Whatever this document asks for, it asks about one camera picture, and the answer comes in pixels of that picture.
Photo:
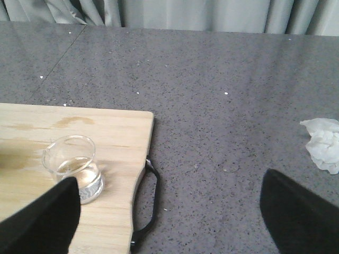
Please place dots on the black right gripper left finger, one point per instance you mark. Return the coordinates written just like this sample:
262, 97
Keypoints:
47, 225

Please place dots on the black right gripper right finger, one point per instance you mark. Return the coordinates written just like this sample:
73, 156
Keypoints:
298, 220

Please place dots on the glass beaker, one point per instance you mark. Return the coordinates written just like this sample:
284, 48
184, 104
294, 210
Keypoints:
74, 156

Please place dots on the crumpled white tissue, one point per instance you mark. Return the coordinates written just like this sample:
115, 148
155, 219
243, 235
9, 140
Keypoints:
323, 143

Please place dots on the wooden cutting board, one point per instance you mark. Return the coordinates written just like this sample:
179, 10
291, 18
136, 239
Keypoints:
122, 141

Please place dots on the black cutting board handle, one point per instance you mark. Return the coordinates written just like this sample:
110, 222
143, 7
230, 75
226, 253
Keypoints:
138, 235

